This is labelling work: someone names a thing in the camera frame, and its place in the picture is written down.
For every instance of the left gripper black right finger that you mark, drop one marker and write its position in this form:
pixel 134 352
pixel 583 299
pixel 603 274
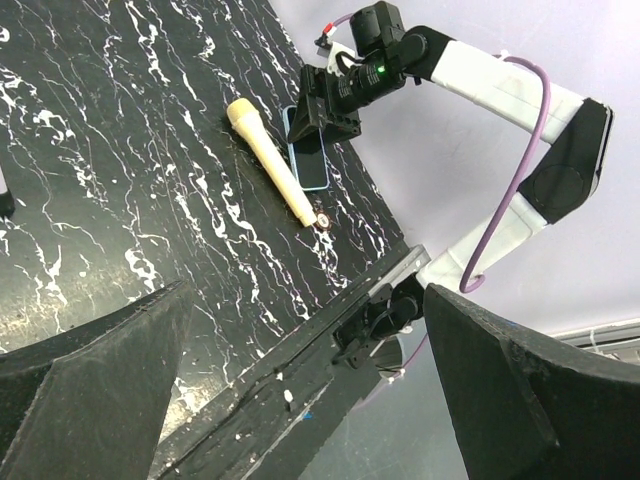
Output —
pixel 524 405

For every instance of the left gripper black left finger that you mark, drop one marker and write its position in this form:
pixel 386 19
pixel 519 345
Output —
pixel 90 403

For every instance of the phone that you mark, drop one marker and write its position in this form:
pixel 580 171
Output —
pixel 308 163

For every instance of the orange poker chip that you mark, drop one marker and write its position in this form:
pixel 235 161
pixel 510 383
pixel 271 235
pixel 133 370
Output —
pixel 323 221

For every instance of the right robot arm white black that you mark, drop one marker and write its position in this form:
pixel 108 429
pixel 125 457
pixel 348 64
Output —
pixel 559 171

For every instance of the cream toy microphone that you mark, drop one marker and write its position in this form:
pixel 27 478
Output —
pixel 247 123

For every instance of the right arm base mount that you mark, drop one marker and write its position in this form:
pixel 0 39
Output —
pixel 383 315

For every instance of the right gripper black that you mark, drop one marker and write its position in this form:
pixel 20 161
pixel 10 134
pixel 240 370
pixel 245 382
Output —
pixel 324 105

